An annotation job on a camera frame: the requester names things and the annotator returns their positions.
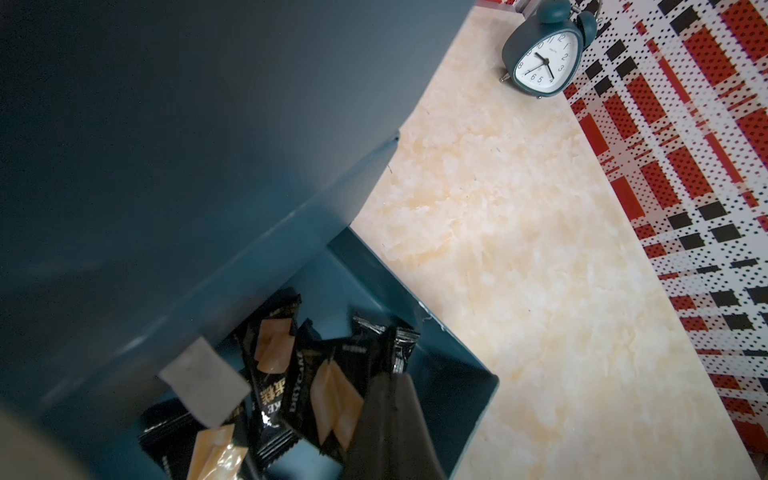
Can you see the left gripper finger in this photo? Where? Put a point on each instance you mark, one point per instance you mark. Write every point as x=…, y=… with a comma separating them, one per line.
x=390, y=429

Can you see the black cookie packet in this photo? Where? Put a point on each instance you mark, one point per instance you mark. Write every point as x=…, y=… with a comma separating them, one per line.
x=326, y=385
x=268, y=438

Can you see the teal bottom drawer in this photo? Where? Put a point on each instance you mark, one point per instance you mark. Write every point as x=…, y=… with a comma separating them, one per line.
x=348, y=307

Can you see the teal drawer cabinet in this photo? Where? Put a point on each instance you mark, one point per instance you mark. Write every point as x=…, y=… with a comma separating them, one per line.
x=167, y=165

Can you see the teal alarm clock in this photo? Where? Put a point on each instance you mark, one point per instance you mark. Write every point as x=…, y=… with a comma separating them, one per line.
x=542, y=55

